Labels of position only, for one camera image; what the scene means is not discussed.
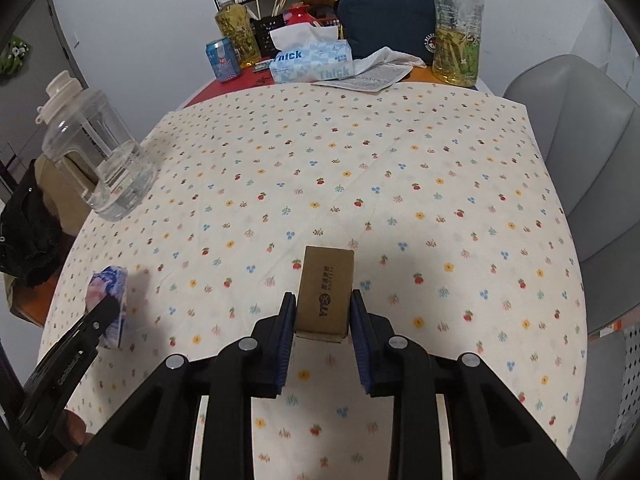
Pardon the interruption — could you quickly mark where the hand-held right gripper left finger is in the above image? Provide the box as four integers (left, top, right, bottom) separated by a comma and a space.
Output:
75, 292, 298, 480

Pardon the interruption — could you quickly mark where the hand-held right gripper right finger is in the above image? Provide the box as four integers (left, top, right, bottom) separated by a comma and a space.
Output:
350, 289, 581, 480

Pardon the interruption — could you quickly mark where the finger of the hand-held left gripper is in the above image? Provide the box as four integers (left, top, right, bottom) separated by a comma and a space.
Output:
22, 296, 123, 401

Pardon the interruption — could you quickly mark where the small brown cardboard box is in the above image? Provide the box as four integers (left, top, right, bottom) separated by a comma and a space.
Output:
294, 245, 356, 342

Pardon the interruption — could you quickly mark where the blue pink tissue packet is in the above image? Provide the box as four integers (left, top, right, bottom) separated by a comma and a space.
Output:
86, 266, 128, 350

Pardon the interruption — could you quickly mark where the person's left hand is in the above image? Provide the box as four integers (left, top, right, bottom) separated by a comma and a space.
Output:
39, 411, 97, 480

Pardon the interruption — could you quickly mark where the brown chair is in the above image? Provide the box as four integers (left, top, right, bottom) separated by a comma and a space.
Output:
35, 157, 96, 236

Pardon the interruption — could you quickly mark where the large clear water jug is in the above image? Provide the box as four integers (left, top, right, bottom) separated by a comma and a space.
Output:
36, 71, 158, 221

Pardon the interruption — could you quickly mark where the printed paper sheet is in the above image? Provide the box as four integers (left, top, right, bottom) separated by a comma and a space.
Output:
327, 62, 415, 93

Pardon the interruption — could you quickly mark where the blue white tissue box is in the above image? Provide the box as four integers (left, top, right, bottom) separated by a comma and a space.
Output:
269, 24, 355, 83

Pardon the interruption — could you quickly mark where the white cloth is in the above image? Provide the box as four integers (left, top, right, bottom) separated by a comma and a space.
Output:
352, 46, 428, 77

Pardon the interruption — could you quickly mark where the grey chair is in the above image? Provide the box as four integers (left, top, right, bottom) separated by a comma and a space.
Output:
502, 54, 640, 333

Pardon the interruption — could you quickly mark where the blue drink can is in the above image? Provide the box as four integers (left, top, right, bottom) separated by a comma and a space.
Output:
205, 37, 242, 83

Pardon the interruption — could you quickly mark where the green plush toy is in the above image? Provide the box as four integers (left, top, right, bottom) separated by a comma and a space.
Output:
0, 35, 31, 81

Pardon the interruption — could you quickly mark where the grey door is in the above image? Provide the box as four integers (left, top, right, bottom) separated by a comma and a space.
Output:
0, 0, 88, 171

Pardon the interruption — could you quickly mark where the black pen holder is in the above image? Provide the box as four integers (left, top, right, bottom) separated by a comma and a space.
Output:
250, 15, 286, 51

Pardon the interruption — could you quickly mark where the small yellow tea bottle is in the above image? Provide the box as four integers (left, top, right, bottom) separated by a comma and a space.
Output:
215, 0, 262, 68

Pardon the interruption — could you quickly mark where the large yellow tea bottle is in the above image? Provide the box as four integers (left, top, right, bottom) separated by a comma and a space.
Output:
431, 0, 486, 87

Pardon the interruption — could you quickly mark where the navy lunch bag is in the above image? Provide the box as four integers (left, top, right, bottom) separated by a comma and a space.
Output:
336, 0, 436, 68

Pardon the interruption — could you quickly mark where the red round container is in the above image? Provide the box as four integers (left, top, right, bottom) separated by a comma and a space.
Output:
282, 2, 313, 28

